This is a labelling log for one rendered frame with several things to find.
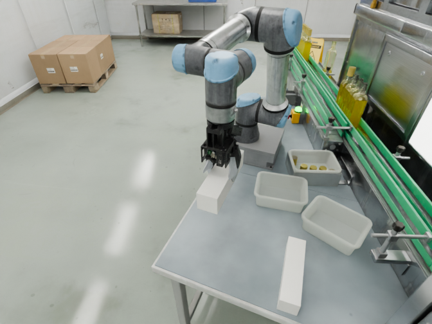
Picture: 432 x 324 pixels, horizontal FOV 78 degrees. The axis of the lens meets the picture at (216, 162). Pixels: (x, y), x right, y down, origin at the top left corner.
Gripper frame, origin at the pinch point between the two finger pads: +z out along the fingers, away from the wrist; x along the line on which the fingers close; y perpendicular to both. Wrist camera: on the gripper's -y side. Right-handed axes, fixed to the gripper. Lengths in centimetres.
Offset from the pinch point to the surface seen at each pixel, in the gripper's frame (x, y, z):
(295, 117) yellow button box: 12, -103, 30
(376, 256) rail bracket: 50, -6, 23
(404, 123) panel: 60, -68, 6
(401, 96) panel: 57, -77, -3
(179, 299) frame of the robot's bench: -13, 15, 61
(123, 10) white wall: -454, -531, 48
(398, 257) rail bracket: 57, -8, 23
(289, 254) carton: 24.9, 0.1, 28.3
